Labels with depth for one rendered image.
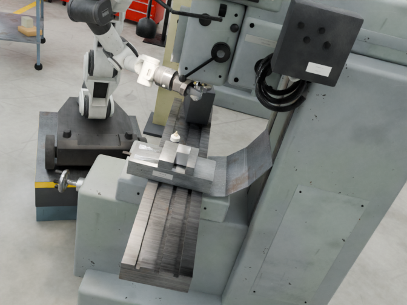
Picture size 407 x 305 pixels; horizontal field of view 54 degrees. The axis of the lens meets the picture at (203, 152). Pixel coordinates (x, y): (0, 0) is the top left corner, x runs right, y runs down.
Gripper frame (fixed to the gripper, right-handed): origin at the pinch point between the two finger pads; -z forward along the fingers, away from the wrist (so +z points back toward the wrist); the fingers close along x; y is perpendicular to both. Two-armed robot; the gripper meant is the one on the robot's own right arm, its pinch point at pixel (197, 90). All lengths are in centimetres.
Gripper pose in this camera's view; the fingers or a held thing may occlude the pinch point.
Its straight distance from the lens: 164.9
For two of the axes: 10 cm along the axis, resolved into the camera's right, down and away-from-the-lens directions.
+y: -2.3, 8.1, 5.4
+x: 3.8, -4.4, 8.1
